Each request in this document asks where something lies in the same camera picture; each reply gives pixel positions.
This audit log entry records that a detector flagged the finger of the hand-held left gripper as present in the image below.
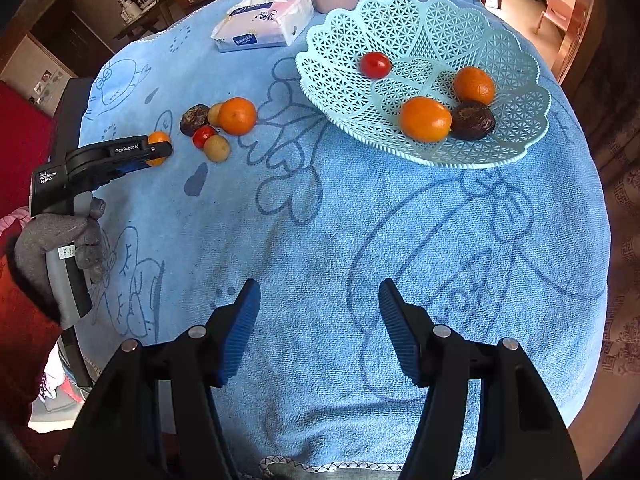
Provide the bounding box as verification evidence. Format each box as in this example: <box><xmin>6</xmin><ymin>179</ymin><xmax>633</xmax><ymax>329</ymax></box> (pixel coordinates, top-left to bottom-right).
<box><xmin>107</xmin><ymin>158</ymin><xmax>152</xmax><ymax>181</ymax></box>
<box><xmin>97</xmin><ymin>137</ymin><xmax>174</xmax><ymax>161</ymax></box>

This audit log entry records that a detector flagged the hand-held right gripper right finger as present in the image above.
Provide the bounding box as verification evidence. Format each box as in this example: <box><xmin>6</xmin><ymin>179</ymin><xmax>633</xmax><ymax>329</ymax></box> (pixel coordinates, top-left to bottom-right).
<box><xmin>378</xmin><ymin>278</ymin><xmax>583</xmax><ymax>480</ymax></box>

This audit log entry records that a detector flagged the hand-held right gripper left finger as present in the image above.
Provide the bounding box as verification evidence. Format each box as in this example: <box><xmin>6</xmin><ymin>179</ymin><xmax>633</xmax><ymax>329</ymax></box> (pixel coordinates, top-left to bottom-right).
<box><xmin>57</xmin><ymin>278</ymin><xmax>262</xmax><ymax>480</ymax></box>

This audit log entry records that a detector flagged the small orange kumquat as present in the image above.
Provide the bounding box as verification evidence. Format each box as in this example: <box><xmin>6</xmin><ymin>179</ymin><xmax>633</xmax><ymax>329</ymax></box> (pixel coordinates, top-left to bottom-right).
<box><xmin>147</xmin><ymin>131</ymin><xmax>172</xmax><ymax>167</ymax></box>

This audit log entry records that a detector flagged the light blue plastic fruit basket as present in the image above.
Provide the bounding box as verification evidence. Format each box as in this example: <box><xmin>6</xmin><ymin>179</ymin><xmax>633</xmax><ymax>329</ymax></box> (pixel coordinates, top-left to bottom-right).
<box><xmin>295</xmin><ymin>0</ymin><xmax>552</xmax><ymax>169</ymax></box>

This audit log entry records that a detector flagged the person's left forearm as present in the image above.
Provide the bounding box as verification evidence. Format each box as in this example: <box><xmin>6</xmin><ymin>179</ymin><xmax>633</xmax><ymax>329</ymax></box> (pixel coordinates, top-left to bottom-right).
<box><xmin>0</xmin><ymin>240</ymin><xmax>66</xmax><ymax>433</ymax></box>

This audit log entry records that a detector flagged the person's left hand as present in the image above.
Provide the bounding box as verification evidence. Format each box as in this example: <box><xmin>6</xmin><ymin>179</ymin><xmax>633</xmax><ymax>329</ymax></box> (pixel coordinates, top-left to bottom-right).
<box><xmin>14</xmin><ymin>196</ymin><xmax>108</xmax><ymax>322</ymax></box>

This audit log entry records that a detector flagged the red cloth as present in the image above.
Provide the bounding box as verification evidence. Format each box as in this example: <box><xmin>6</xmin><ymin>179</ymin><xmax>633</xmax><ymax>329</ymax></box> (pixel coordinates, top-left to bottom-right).
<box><xmin>0</xmin><ymin>81</ymin><xmax>57</xmax><ymax>221</ymax></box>

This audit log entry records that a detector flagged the dark wrinkled dried fruit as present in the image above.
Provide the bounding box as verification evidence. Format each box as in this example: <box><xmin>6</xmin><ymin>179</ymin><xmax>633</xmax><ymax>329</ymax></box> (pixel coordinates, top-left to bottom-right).
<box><xmin>450</xmin><ymin>100</ymin><xmax>496</xmax><ymax>141</ymax></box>
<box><xmin>179</xmin><ymin>104</ymin><xmax>210</xmax><ymax>137</ymax></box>

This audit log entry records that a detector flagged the orange tangerine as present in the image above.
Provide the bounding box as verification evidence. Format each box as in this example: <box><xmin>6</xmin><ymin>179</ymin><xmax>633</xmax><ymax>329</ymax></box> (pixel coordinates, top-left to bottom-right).
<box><xmin>217</xmin><ymin>97</ymin><xmax>258</xmax><ymax>136</ymax></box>
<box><xmin>399</xmin><ymin>96</ymin><xmax>453</xmax><ymax>143</ymax></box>
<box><xmin>453</xmin><ymin>66</ymin><xmax>496</xmax><ymax>107</ymax></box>

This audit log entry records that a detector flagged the blue printed blanket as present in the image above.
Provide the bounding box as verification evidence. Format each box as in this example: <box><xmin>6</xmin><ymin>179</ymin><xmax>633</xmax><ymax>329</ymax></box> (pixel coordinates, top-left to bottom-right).
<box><xmin>77</xmin><ymin>0</ymin><xmax>612</xmax><ymax>476</ymax></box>

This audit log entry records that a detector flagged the brown wooden cabinet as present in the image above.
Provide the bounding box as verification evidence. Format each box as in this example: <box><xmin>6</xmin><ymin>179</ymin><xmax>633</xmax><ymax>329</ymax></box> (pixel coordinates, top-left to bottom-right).
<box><xmin>0</xmin><ymin>0</ymin><xmax>117</xmax><ymax>117</ymax></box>

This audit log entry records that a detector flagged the white tissue pack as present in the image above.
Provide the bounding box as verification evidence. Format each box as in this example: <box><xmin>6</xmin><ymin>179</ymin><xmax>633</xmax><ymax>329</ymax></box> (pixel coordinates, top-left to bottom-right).
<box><xmin>210</xmin><ymin>0</ymin><xmax>315</xmax><ymax>54</ymax></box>

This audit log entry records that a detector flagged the patterned beige cloth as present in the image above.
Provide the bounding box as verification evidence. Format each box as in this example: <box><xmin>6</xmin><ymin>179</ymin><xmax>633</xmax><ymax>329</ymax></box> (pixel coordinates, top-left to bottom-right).
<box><xmin>590</xmin><ymin>130</ymin><xmax>640</xmax><ymax>411</ymax></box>

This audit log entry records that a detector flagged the small wooden chair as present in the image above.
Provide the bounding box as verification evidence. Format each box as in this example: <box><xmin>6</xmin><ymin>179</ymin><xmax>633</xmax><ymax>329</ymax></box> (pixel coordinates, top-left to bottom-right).
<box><xmin>537</xmin><ymin>0</ymin><xmax>577</xmax><ymax>36</ymax></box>

